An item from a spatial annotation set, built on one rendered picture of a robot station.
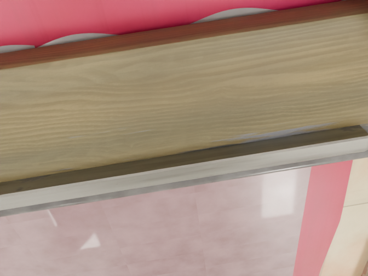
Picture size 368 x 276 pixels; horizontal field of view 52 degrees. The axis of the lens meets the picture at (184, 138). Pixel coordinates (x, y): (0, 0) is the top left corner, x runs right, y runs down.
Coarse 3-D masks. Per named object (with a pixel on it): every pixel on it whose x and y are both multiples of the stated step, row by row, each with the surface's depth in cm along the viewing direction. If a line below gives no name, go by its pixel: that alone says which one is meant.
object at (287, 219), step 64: (64, 0) 19; (128, 0) 20; (192, 0) 20; (256, 0) 20; (320, 0) 21; (192, 192) 31; (256, 192) 32; (320, 192) 33; (128, 256) 36; (192, 256) 37; (256, 256) 39; (320, 256) 40
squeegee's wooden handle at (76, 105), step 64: (0, 64) 18; (64, 64) 18; (128, 64) 19; (192, 64) 19; (256, 64) 19; (320, 64) 20; (0, 128) 20; (64, 128) 20; (128, 128) 20; (192, 128) 21; (256, 128) 21; (320, 128) 22
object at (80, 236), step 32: (0, 0) 19; (0, 32) 20; (0, 224) 30; (32, 224) 31; (64, 224) 31; (96, 224) 32; (0, 256) 33; (32, 256) 34; (64, 256) 34; (96, 256) 35
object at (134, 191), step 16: (320, 160) 24; (336, 160) 24; (224, 176) 24; (240, 176) 24; (112, 192) 24; (128, 192) 24; (144, 192) 24; (16, 208) 24; (32, 208) 24; (48, 208) 24
